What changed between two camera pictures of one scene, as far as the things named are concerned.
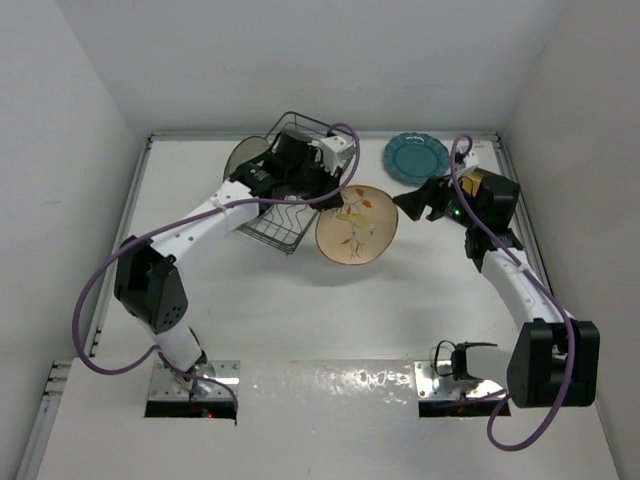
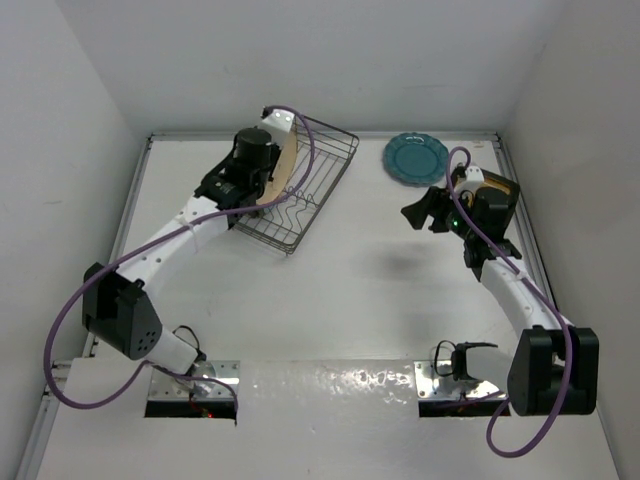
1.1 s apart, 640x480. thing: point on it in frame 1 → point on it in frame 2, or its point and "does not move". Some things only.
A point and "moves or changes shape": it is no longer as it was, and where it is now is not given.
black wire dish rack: x=282 y=224 does not move
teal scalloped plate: x=409 y=158 does not move
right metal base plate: x=435 y=382 does not move
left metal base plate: x=210 y=380 does not move
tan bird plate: x=362 y=229 moves or changes shape
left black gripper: x=314 y=161 → x=272 y=152
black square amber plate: x=470 y=183 moves or changes shape
